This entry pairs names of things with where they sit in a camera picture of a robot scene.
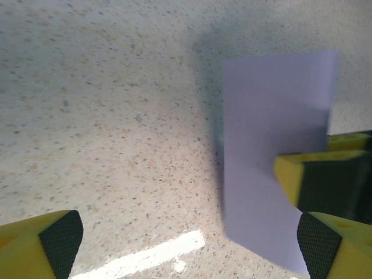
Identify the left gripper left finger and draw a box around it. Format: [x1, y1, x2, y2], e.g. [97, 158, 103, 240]
[0, 209, 84, 279]

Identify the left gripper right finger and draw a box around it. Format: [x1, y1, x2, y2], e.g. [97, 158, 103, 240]
[296, 212, 372, 279]

